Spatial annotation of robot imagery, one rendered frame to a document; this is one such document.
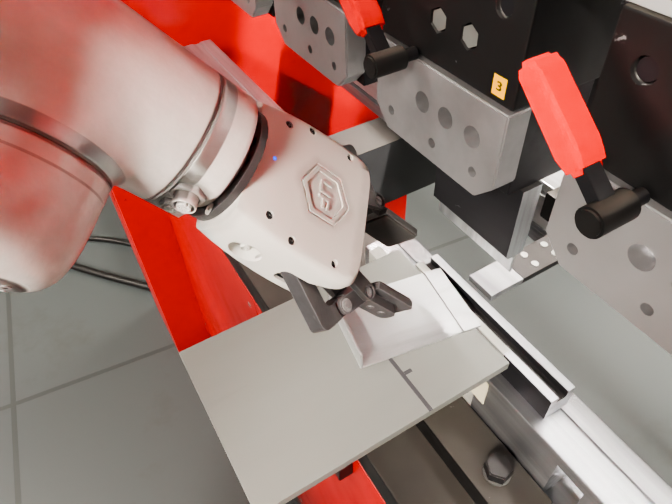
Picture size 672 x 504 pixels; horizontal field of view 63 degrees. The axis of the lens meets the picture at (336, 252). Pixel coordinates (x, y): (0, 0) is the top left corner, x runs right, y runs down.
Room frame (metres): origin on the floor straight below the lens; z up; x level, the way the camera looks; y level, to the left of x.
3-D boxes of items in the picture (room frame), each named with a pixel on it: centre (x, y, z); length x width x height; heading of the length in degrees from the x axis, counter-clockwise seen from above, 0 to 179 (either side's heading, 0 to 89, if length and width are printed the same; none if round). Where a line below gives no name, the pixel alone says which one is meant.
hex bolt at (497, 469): (0.22, -0.15, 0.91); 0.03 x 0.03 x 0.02
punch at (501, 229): (0.37, -0.13, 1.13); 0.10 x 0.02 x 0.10; 29
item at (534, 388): (0.34, -0.15, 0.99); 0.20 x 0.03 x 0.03; 29
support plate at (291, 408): (0.30, 0.00, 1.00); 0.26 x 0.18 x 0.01; 119
